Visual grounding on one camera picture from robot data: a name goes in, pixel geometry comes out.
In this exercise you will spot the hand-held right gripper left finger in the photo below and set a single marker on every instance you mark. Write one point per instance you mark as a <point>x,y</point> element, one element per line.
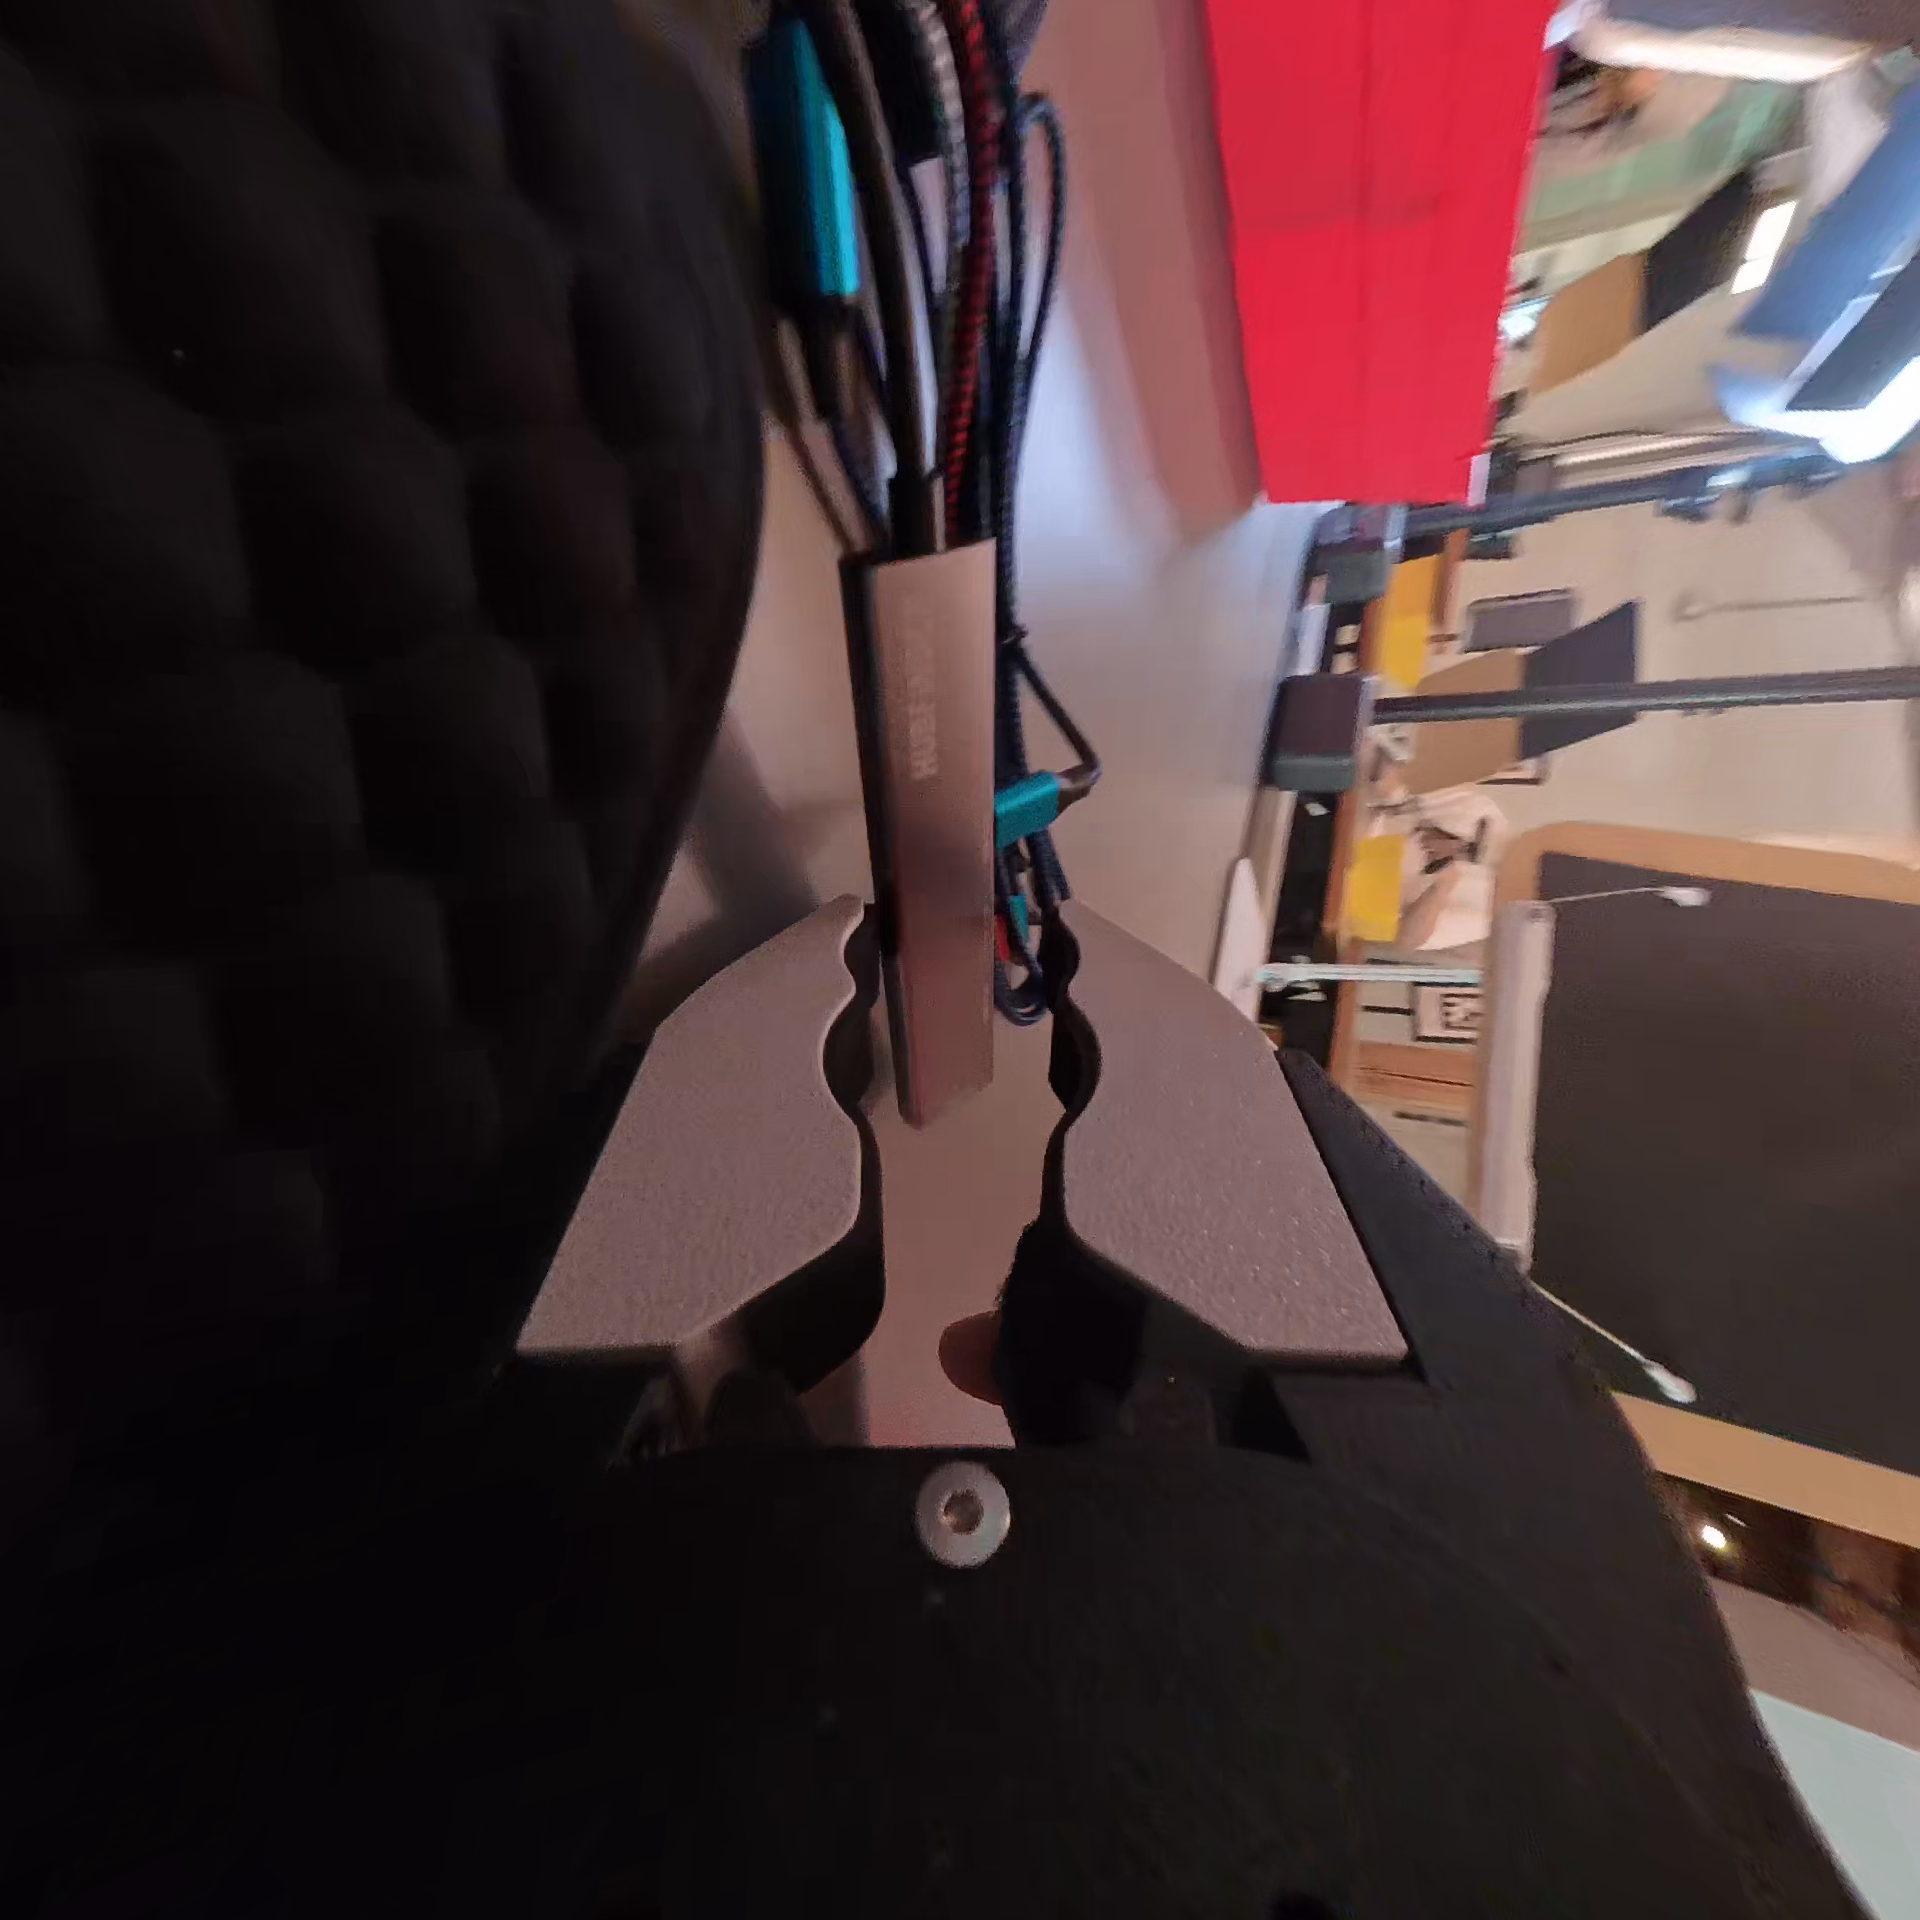
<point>719,1172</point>

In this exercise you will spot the black white marker sign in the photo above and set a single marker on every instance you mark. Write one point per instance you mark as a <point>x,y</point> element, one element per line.
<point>1448,1013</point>

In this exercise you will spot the small dark grey box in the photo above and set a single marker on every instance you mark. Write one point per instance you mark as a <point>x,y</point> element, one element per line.
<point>1321,732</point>

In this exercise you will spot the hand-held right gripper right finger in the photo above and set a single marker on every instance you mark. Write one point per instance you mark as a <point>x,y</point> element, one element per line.
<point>1216,1186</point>

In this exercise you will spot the grey metal usb hub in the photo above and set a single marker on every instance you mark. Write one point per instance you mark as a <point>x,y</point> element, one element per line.
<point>945,901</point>

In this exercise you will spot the yellow bin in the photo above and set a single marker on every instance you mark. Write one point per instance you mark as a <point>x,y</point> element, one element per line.
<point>1372,883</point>
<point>1412,620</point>

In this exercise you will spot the teal usb connector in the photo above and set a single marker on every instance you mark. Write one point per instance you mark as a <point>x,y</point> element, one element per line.
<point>817,182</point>

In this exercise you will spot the red storage bin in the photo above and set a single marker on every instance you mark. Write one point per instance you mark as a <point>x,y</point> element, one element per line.
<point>1367,227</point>

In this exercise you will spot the studio light panel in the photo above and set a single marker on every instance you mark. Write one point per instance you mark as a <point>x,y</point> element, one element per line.
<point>1825,287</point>

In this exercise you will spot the black light stand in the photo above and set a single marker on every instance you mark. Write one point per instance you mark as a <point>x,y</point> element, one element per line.
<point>1651,694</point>

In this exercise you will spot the black honeycomb wrist pad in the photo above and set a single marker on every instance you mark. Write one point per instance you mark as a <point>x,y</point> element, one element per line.
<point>303,599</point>

